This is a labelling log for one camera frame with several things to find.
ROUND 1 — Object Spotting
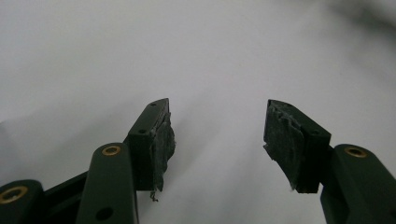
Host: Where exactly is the white table sheet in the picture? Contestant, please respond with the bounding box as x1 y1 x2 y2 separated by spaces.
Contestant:
0 0 396 224

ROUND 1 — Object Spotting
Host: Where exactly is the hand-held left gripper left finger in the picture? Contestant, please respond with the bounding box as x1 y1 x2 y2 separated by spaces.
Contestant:
123 97 177 203

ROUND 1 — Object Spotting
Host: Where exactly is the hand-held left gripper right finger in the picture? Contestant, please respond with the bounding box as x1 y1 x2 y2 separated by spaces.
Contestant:
262 98 332 194

